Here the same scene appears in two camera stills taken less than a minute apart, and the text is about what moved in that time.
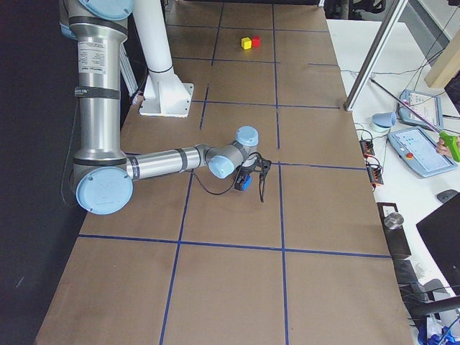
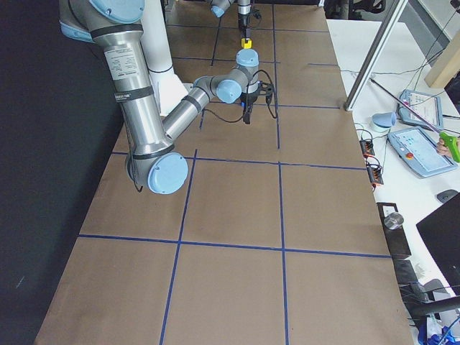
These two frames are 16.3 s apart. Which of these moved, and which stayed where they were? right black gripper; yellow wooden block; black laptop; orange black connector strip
Moved: right black gripper
Stayed: yellow wooden block; black laptop; orange black connector strip
